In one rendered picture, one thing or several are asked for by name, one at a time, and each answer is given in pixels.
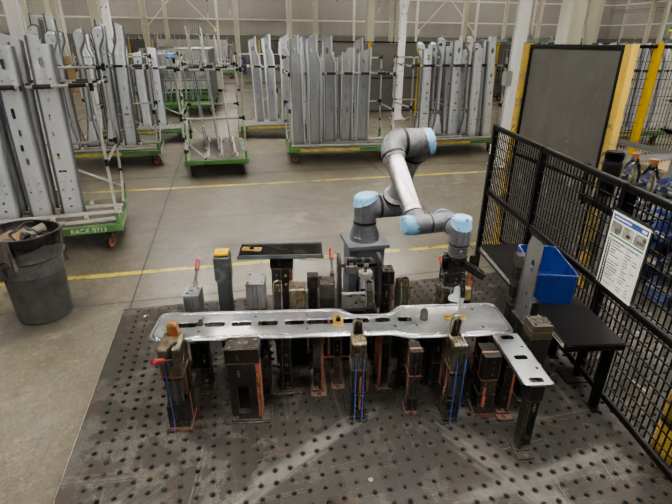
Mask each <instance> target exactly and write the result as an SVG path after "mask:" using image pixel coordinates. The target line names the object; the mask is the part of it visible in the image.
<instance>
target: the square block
mask: <svg viewBox="0 0 672 504"><path fill-rule="evenodd" d="M553 328H554V326H553V324H552V323H551V322H550V321H549V320H548V319H547V318H546V316H544V315H540V316H526V317H525V321H524V325H523V334H522V340H523V341H524V343H525V344H526V345H527V347H528V348H529V350H530V351H531V352H532V354H533V355H534V356H535V358H536V359H537V361H538V362H539V363H540V365H541V366H542V367H543V368H544V364H545V359H546V355H547V350H548V347H549V342H550V339H552V334H553ZM522 387H523V385H521V383H520V381H519V380H518V378H517V377H516V376H515V381H514V386H513V391H512V395H513V397H514V399H515V400H516V402H517V403H518V404H521V400H522V395H523V394H522Z"/></svg>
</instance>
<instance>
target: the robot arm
mask: <svg viewBox="0 0 672 504"><path fill-rule="evenodd" d="M436 146H437V143H436V136H435V133H434V131H433V130H432V129H431V128H424V127H421V128H403V129H402V128H399V129H395V130H392V131H391V132H390V133H388V134H387V135H386V137H385V138H384V140H383V142H382V146H381V158H382V161H383V163H384V165H386V166H387V168H388V171H389V174H390V177H391V180H392V182H391V184H390V186H389V187H387V188H386V189H385V191H384V193H383V194H378V193H377V192H375V191H364V192H360V193H358V194H356V195H355V197H354V203H353V225H352V228H351V230H350V233H349V239H350V240H351V241H352V242H355V243H359V244H372V243H375V242H377V241H379V231H378V228H377V218H384V217H398V216H402V215H403V217H402V218H401V220H400V226H401V227H400V228H401V231H402V233H403V234H404V235H418V234H427V233H437V232H445V233H446V234H448V235H449V244H448V254H443V258H442V266H440V272H439V278H443V282H442V285H441V287H442V288H445V289H450V290H451V291H450V295H449V296H448V300H449V301H452V302H456V303H458V310H460V309H461V307H462V305H463V302H464V298H465V289H466V285H465V281H466V275H465V272H466V271H467V272H469V273H471V274H472V275H474V276H475V277H476V278H478V279H481V280H483V279H484V278H485V277H486V274H485V272H484V270H482V269H481V268H478V267H477V266H475V265H473V264H472V263H470V262H468V261H467V256H468V252H469V245H470V238H471V231H472V221H473V220H472V217H471V216H469V215H466V214H461V213H459V214H453V213H452V212H451V211H449V210H446V209H438V210H437V211H435V212H434V213H428V214H424V212H423V210H422V207H421V204H420V201H419V198H418V195H417V193H416V190H415V187H414V184H413V181H412V179H413V177H414V175H415V173H416V171H417V168H418V166H419V164H422V163H423V162H424V161H425V159H426V157H427V156H428V155H429V156H431V155H433V154H434V153H435V151H436ZM441 270H442V271H443V273H442V274H443V275H440V273H441ZM465 270H466V271H465ZM458 284H459V287H458Z"/></svg>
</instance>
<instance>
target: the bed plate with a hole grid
mask: <svg viewBox="0 0 672 504"><path fill-rule="evenodd" d="M485 274H486V277H485V278H484V279H483V280H481V279H478V278H476V277H475V276H474V282H473V289H472V296H471V303H492V304H494V305H495V306H496V307H497V308H498V309H499V310H500V312H501V313H502V314H503V316H504V312H505V306H506V301H508V300H507V296H508V291H509V287H508V286H507V285H506V284H505V282H504V281H503V280H502V279H501V278H500V276H499V275H498V274H497V273H496V272H492V273H485ZM173 312H185V311H184V304H183V303H182V304H174V305H162V306H152V307H143V308H133V309H124V310H123V312H122V315H121V318H120V320H119V324H118V326H117V328H116V331H115V334H114V337H113V340H112V342H111V345H110V348H109V351H108V354H107V356H106V359H105V361H104V364H103V367H102V370H101V372H100V375H99V378H98V382H97V384H96V386H95V389H94V392H93V394H92V397H91V400H90V403H89V405H88V408H87V411H86V414H85V416H84V419H83V422H82V425H81V427H80V430H79V433H78V436H77V438H76V441H75V444H74V447H73V449H72V452H71V455H70V458H69V460H68V463H67V466H66V469H65V471H64V474H63V477H62V480H61V482H60V485H59V488H58V491H57V493H56V496H55V499H54V502H53V504H672V483H671V482H670V481H669V480H668V478H667V477H666V479H664V478H665V476H664V475H663V474H662V473H661V472H660V470H659V469H658V468H657V467H656V468H654V463H653V462H652V461H651V459H650V458H649V457H648V456H647V453H646V452H645V451H644V450H643V448H642V447H641V446H640V445H639V444H638V442H637V441H636V440H635V439H634V438H633V436H632V435H631V434H630V433H629V432H628V430H627V429H626V428H625V427H624V426H623V424H622V423H621V422H620V421H619V420H618V418H617V417H616V416H615V415H614V414H613V412H612V411H611V410H610V409H609V407H608V406H607V405H606V404H605V403H604V401H603V400H602V399H601V398H600V402H599V405H598V407H599V408H600V409H601V410H602V413H592V412H591V411H590V409H589V408H588V407H587V405H586V404H585V403H584V402H583V399H589V396H590V392H591V389H592V387H591V386H590V385H589V383H577V384H567V383H566V382H565V381H564V380H563V378H562V377H561V376H560V375H559V373H558V372H557V371H556V368H557V367H574V365H573V364H572V363H571V362H570V361H569V359H568V358H567V357H566V356H565V355H564V353H563V352H562V351H561V350H560V349H559V347H557V351H556V355H557V356H558V357H559V359H550V358H549V356H548V355H546V359H545V364H544V368H543V369H544V370H545V371H546V373H547V374H548V376H549V377H550V378H551V380H552V381H553V383H554V384H553V385H545V392H544V396H543V400H542V402H540V404H539V409H538V413H537V417H536V421H535V425H534V429H533V434H532V438H531V442H530V445H529V446H530V448H531V450H532V452H533V453H534V455H535V458H534V459H530V460H517V458H516V456H515V454H514V452H513V450H512V448H511V446H510V444H509V442H508V440H507V438H506V436H507V434H514V432H515V427H516V423H517V418H518V414H519V409H520V404H518V403H517V402H516V400H515V399H514V397H513V395H512V396H511V401H510V405H509V410H510V412H511V414H512V416H513V417H514V420H511V421H499V420H497V418H496V416H495V414H494V412H493V410H492V414H493V416H492V417H493V418H492V417H490V418H488V419H487V418H486V419H480V418H474V415H473V413H472V411H470V410H468V409H469V407H467V404H465V401H468V400H467V399H469V396H470V390H471V384H472V382H473V381H474V374H473V372H472V370H471V368H470V367H471V366H472V361H473V355H474V348H475V342H476V337H465V341H466V342H467V344H468V352H467V361H466V368H465V375H464V381H463V388H462V395H461V402H460V409H459V416H458V418H459V421H458V423H456V422H455V423H454V424H453V423H452V422H451V424H446V425H441V423H439V422H438V421H439V420H440V419H441V415H440V412H439V410H438V408H437V406H435V405H437V403H439V397H440V389H441V388H429V385H428V383H427V380H426V377H425V374H424V379H425V382H423V383H418V393H417V397H418V404H417V410H418V413H422V415H421V416H420V418H419V417H418V415H416V414H414V415H412V416H410V415H405V412H403V410H402V409H401V408H400V405H399V404H400V402H399V401H398V400H400V401H402V400H403V396H404V389H405V388H406V382H399V381H398V377H397V374H396V368H397V361H398V359H395V358H394V359H393V358H391V356H390V355H389V370H388V390H376V386H375V381H374V376H373V369H374V359H371V360H372V365H369V383H368V391H366V392H364V394H365V407H364V408H365V409H366V410H364V411H367V412H368V413H366V415H369V416H368V419H369V420H368V421H367V420H365V423H363V422H357V421H355V422H354V421H352V420H348V418H349V416H346V415H347V413H345V412H346V410H345V408H346V407H344V405H345V404H344V402H347V401H348V396H349V383H350V362H349V360H342V369H343V377H344V385H345V390H332V387H331V375H330V370H331V369H333V361H332V362H331V361H329V360H328V361H327V359H324V369H325V373H326V388H327V397H317V398H313V397H311V372H310V370H311V369H313V355H311V356H310V359H308V361H310V360H311V361H310V362H309V363H308V367H305V368H304V369H301V368H302V366H301V367H299V368H297V367H294V366H292V372H300V394H292V395H274V394H273V386H274V375H275V373H280V368H277V367H276V363H277V351H276V342H274V339H269V342H270V350H271V358H272V359H271V372H272V386H271V394H263V397H264V405H265V404H272V405H273V415H272V422H270V423H258V424H234V425H225V424H223V421H224V416H225V411H226V407H227V406H231V402H230V401H225V397H226V392H227V388H228V380H227V371H226V365H225V360H224V348H223V347H222V343H221V341H210V347H211V353H212V354H215V356H214V357H213V358H212V363H213V364H212V365H213V371H214V377H218V378H219V380H218V384H217V388H216V392H215V394H214V395H211V396H198V394H199V391H200V388H201V384H202V378H201V371H200V368H195V369H194V370H191V373H196V377H195V380H194V383H193V392H194V399H195V405H196V407H197V409H199V410H200V411H199V413H200V416H199V419H198V420H197V421H194V423H193V426H192V430H193V432H192V433H191V432H188V431H181V432H178V431H177V432H176V433H173V432H174V431H173V432H170V433H169V435H166V434H167V432H166V431H167V430H168V428H169V427H170V425H169V419H168V413H167V408H166V407H167V401H168V398H167V392H166V387H165V381H163V379H160V376H161V375H160V369H159V365H151V363H150V362H151V360H152V359H158V358H157V353H156V349H157V347H158V345H159V343H154V342H151V341H150V340H149V335H150V333H151V331H152V329H153V328H154V326H155V324H156V322H157V320H158V318H159V317H160V316H161V315H162V314H164V313H173ZM272 353H274V354H272Z"/></svg>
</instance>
